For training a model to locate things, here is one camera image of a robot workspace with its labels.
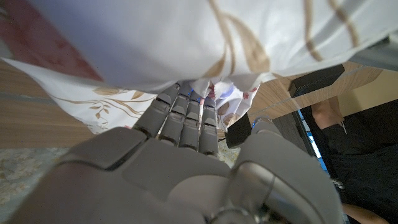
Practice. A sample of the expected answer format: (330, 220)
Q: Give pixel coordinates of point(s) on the pale blue floral backdrop cloth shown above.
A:
(21, 174)

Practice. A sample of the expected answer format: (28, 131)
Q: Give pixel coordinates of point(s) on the white cloth with red flowers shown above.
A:
(155, 40)

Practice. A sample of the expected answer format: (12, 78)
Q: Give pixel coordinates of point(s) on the bare person forearm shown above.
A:
(325, 115)
(363, 216)

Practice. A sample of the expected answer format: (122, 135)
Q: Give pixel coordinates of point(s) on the black cylindrical speaker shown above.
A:
(237, 130)

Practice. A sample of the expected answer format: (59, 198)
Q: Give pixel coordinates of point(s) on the person in black clothing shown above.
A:
(367, 155)

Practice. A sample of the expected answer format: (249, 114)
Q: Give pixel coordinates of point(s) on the black flat package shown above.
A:
(314, 81)

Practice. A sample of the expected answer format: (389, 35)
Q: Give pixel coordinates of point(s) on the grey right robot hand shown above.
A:
(174, 183)

